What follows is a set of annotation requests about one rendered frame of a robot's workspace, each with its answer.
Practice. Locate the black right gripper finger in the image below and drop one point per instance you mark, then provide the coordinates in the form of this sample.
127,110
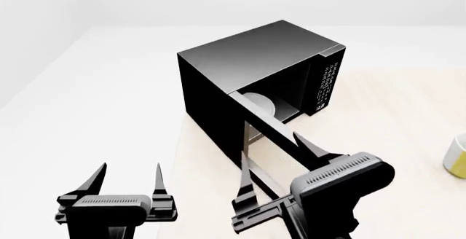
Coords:
315,154
247,187

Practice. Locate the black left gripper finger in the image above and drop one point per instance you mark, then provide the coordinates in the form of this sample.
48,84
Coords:
92,183
159,184

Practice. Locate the black microwave door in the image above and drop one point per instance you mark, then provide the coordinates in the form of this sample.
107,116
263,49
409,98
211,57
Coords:
271,127

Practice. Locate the microwave control panel white buttons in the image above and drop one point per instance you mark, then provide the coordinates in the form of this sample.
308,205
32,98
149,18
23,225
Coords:
327,86

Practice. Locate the black microwave oven body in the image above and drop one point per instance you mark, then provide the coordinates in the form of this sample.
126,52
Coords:
255,53

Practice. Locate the grey glass turntable plate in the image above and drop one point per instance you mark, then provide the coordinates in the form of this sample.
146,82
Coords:
260,102

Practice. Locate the white and yellow mug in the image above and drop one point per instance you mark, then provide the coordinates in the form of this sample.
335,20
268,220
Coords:
456,157

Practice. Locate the grey left gripper camera box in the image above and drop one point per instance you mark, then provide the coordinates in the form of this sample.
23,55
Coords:
109,209

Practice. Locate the grey gripper camera box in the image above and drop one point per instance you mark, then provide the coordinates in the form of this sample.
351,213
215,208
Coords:
346,176
109,209

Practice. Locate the grey right gripper camera box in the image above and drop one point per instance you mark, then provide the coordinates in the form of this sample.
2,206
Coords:
346,176

